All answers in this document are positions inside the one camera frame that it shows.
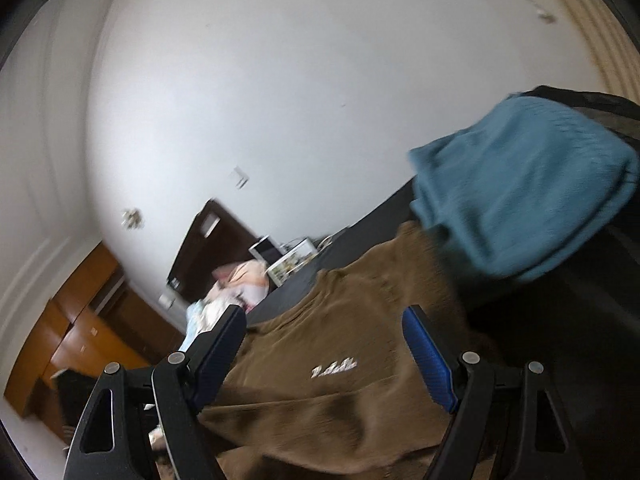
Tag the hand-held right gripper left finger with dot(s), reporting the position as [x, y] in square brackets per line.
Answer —
[220, 355]

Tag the photo collage frame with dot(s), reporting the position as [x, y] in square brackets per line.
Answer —
[292, 262]

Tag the white wall switch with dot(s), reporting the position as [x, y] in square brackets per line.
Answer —
[240, 177]

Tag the teal fleece garment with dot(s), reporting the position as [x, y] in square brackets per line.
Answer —
[525, 185]

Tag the pink blanket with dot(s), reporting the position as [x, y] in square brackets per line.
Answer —
[240, 277]

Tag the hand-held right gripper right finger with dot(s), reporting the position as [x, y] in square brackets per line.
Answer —
[430, 360]

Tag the black cover cloth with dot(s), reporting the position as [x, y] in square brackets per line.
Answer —
[575, 360]

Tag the light blue blanket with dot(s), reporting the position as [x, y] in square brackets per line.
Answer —
[205, 317]

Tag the wooden wardrobe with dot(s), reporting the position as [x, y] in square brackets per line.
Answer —
[85, 320]

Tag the brown fleece garment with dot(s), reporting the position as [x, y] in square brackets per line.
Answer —
[325, 410]

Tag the beige curtain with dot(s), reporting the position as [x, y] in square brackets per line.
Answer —
[600, 20]

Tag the white tablet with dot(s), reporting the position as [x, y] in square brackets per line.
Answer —
[265, 251]

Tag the dark wooden headboard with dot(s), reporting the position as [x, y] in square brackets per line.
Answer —
[210, 240]

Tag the wall decoration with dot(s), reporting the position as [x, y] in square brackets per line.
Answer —
[132, 219]

